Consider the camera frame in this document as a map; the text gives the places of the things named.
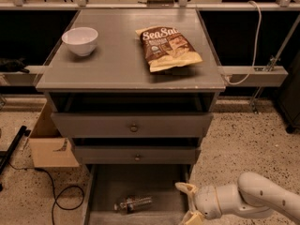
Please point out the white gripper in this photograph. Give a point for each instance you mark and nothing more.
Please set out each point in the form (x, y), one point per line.
(205, 200)

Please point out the clear plastic water bottle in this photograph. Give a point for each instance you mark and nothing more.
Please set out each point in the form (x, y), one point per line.
(133, 204)

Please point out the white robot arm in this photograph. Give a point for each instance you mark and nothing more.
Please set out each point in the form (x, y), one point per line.
(253, 196)

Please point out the grey bottom drawer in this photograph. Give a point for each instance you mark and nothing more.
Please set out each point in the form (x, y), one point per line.
(108, 184)

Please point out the grey drawer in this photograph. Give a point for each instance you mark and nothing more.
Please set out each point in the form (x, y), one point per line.
(136, 154)
(131, 125)
(108, 184)

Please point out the grey middle drawer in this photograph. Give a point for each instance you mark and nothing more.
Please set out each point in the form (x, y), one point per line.
(136, 154)

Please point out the grey drawer cabinet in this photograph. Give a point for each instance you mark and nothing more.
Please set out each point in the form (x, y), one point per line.
(114, 110)

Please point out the grey top drawer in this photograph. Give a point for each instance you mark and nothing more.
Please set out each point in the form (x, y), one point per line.
(131, 125)

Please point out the dark rolling cart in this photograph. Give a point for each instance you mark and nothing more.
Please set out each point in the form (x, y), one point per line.
(288, 98)

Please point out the cardboard box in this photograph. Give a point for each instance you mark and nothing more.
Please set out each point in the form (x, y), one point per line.
(49, 149)

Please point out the brown sea salt chip bag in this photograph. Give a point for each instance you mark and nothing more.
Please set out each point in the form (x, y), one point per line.
(165, 47)

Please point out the black stand leg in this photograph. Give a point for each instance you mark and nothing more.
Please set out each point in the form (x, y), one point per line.
(6, 156)

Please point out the white ceramic bowl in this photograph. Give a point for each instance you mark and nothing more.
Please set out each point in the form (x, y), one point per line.
(81, 40)

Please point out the black object on ledge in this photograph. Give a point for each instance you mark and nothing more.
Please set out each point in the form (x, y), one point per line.
(13, 65)

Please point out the metal railing frame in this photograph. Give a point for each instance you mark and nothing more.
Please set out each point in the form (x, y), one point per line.
(150, 3)

